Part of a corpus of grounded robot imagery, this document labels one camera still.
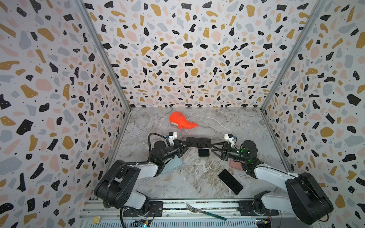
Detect red whale toy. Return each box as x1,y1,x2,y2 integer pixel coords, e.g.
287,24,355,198
169,112,199,130

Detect black smartphone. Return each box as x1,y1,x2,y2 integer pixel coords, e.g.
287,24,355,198
186,137,212,149
218,169,243,195

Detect light blue phone case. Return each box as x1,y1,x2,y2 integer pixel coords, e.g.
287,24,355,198
161,156,183,174

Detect small yellow block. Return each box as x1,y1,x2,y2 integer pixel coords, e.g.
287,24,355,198
92,216,101,224

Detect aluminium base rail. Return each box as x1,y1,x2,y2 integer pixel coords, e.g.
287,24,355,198
79,199,308,228

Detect black smartphone front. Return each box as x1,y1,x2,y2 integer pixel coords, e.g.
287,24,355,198
186,137,212,149

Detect green circuit board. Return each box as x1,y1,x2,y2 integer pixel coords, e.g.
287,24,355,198
131,220,151,228

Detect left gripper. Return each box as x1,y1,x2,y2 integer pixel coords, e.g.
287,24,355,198
159,141,191,163

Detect black smartphone right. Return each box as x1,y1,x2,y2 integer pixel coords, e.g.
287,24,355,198
218,169,243,195

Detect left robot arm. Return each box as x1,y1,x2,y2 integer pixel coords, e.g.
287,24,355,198
94,139,189,213

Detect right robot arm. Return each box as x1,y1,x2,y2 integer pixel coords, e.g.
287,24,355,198
212,140,334,225

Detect black phone case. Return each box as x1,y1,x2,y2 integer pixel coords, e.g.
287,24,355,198
198,148,210,158

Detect metal fork green handle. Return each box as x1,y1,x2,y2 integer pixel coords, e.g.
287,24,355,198
186,204,227,221

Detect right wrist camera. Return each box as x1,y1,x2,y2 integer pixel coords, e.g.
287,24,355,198
224,134,237,147

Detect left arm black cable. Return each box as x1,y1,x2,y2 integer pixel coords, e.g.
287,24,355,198
147,132,169,160

